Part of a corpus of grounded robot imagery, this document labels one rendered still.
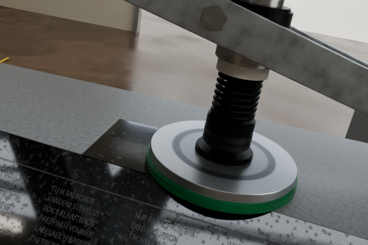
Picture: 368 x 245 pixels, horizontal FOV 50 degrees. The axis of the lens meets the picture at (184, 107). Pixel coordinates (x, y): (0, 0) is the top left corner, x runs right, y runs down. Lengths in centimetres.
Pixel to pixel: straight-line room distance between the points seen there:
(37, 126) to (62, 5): 531
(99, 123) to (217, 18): 31
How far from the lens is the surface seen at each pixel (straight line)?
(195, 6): 45
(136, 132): 64
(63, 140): 60
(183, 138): 58
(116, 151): 58
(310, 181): 62
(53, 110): 70
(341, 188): 63
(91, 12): 577
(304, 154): 70
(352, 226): 56
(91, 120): 67
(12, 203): 58
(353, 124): 177
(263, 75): 51
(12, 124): 65
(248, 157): 55
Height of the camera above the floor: 111
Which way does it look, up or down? 21 degrees down
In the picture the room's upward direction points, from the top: 10 degrees clockwise
